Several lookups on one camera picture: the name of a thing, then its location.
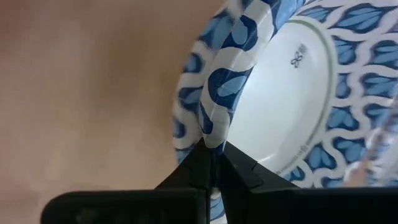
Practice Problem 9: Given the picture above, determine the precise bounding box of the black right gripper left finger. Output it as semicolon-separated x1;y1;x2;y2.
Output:
40;137;216;224

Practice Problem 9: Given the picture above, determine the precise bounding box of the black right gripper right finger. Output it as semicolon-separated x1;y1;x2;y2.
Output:
217;141;398;224

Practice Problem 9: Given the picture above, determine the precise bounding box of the blue leaf-pattern paper bowl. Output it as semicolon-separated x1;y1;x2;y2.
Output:
172;0;398;223

